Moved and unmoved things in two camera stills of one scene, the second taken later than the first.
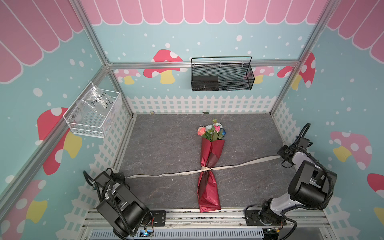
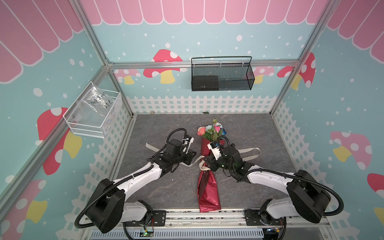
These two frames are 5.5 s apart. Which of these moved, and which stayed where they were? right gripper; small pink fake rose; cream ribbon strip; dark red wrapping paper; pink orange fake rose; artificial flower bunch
Moved: right gripper; cream ribbon strip
Stayed: artificial flower bunch; dark red wrapping paper; pink orange fake rose; small pink fake rose
